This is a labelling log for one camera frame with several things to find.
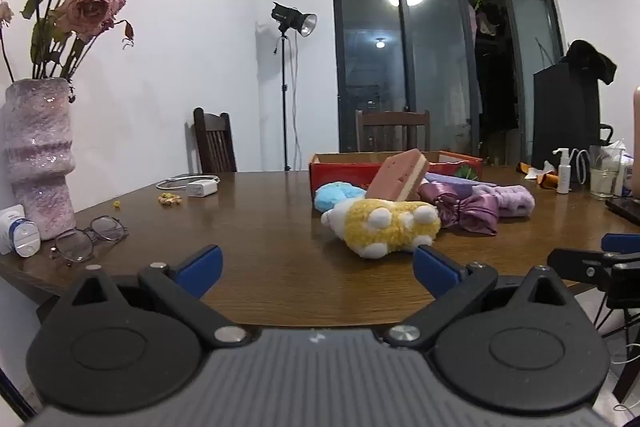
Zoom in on white power adapter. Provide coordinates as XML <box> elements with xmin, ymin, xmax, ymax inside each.
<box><xmin>186</xmin><ymin>178</ymin><xmax>219</xmax><ymax>198</ymax></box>

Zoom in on laptop with pink cover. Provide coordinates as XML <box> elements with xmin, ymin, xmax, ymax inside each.
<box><xmin>605</xmin><ymin>86</ymin><xmax>640</xmax><ymax>225</ymax></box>

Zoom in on hanging clothes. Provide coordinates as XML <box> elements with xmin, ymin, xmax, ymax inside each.
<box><xmin>467</xmin><ymin>0</ymin><xmax>506</xmax><ymax>38</ymax></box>

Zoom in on studio light on stand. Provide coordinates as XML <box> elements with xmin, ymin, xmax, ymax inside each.
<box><xmin>271</xmin><ymin>2</ymin><xmax>317</xmax><ymax>171</ymax></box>

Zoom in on yellow white plush toy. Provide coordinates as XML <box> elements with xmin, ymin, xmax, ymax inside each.
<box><xmin>321</xmin><ymin>198</ymin><xmax>442</xmax><ymax>259</ymax></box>

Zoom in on light blue plush toy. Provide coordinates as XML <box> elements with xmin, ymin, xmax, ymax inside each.
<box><xmin>314</xmin><ymin>182</ymin><xmax>368</xmax><ymax>212</ymax></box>

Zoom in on white charging cable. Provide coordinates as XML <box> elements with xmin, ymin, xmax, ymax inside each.
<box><xmin>156</xmin><ymin>174</ymin><xmax>221</xmax><ymax>192</ymax></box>

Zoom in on dark wooden chair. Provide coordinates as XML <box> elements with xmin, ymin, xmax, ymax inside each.
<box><xmin>193</xmin><ymin>107</ymin><xmax>238</xmax><ymax>174</ymax></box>
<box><xmin>355</xmin><ymin>109</ymin><xmax>431</xmax><ymax>154</ymax></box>

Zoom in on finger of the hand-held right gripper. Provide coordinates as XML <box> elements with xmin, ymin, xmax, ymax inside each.
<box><xmin>547</xmin><ymin>248</ymin><xmax>618</xmax><ymax>283</ymax></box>
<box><xmin>601</xmin><ymin>233</ymin><xmax>640</xmax><ymax>254</ymax></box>

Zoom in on small white box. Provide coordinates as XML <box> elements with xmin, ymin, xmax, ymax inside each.
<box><xmin>0</xmin><ymin>204</ymin><xmax>26</xmax><ymax>255</ymax></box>

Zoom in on red cardboard box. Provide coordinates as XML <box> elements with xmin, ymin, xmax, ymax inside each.
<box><xmin>308</xmin><ymin>150</ymin><xmax>484</xmax><ymax>200</ymax></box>

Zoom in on purple satin scrunchie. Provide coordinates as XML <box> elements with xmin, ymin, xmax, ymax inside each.
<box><xmin>419</xmin><ymin>181</ymin><xmax>501</xmax><ymax>236</ymax></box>

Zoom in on white blue lens case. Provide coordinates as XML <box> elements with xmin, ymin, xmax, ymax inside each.
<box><xmin>11</xmin><ymin>218</ymin><xmax>41</xmax><ymax>258</ymax></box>

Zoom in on eyeglasses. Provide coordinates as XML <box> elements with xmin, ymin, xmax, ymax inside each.
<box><xmin>50</xmin><ymin>216</ymin><xmax>129</xmax><ymax>264</ymax></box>

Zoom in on pink textured vase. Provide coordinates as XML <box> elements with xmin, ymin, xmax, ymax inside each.
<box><xmin>2</xmin><ymin>78</ymin><xmax>77</xmax><ymax>240</ymax></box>

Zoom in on glass jar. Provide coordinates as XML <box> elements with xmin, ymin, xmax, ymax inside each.
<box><xmin>589</xmin><ymin>145</ymin><xmax>626</xmax><ymax>199</ymax></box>

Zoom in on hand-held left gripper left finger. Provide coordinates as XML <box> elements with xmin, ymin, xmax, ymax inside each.
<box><xmin>71</xmin><ymin>245</ymin><xmax>252</xmax><ymax>349</ymax></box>

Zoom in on white blue tissue pack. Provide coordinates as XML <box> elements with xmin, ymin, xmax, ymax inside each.
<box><xmin>612</xmin><ymin>139</ymin><xmax>635</xmax><ymax>198</ymax></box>

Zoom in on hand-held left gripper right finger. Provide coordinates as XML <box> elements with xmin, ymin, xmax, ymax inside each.
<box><xmin>384</xmin><ymin>245</ymin><xmax>568</xmax><ymax>349</ymax></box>

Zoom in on black paper bag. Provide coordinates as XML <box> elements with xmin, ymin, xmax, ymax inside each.
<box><xmin>531</xmin><ymin>62</ymin><xmax>601</xmax><ymax>170</ymax></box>

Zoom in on lavender plush headband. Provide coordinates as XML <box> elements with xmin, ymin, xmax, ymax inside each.
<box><xmin>472</xmin><ymin>185</ymin><xmax>536</xmax><ymax>218</ymax></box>

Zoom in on sliding glass door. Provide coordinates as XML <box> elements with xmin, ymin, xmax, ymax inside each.
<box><xmin>331</xmin><ymin>0</ymin><xmax>566</xmax><ymax>165</ymax></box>

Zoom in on white pump bottle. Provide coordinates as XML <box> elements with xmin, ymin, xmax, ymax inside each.
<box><xmin>552</xmin><ymin>148</ymin><xmax>572</xmax><ymax>194</ymax></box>

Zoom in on black garment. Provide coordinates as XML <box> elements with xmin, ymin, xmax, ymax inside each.
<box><xmin>562</xmin><ymin>39</ymin><xmax>618</xmax><ymax>85</ymax></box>

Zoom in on orange white tool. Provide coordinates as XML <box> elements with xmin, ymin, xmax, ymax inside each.
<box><xmin>517</xmin><ymin>161</ymin><xmax>558</xmax><ymax>188</ymax></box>

